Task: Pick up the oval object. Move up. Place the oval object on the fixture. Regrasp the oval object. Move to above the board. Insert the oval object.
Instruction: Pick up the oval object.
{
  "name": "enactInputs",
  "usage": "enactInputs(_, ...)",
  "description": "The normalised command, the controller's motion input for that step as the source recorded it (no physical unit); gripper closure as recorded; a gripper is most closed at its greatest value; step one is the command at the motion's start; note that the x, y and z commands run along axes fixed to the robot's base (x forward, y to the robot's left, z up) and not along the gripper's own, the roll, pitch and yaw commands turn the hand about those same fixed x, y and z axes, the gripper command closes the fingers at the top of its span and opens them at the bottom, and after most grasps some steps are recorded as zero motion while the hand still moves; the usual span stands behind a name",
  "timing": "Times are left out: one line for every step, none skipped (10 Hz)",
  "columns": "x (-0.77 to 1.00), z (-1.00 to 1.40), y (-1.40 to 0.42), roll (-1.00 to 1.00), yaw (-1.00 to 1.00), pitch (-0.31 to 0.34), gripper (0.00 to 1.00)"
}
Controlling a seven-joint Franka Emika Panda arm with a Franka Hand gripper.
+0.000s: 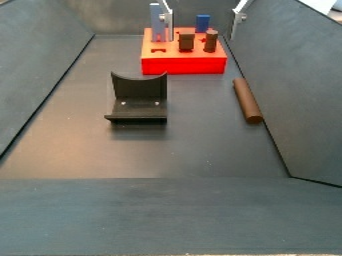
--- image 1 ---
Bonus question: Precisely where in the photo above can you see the tall light blue block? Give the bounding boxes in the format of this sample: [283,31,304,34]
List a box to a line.
[150,0,167,42]

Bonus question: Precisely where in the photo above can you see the red peg board base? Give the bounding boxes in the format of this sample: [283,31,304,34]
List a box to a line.
[140,27,227,75]

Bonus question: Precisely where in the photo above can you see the brown oval cylinder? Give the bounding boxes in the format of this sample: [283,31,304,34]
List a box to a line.
[232,78,263,124]

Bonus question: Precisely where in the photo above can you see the dark blue block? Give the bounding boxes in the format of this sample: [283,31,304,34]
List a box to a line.
[195,14,211,33]

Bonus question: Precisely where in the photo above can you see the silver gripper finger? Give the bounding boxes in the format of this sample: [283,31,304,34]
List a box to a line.
[158,0,174,42]
[230,0,251,39]

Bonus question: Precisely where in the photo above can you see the black curved fixture stand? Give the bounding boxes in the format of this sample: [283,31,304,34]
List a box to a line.
[104,73,167,122]

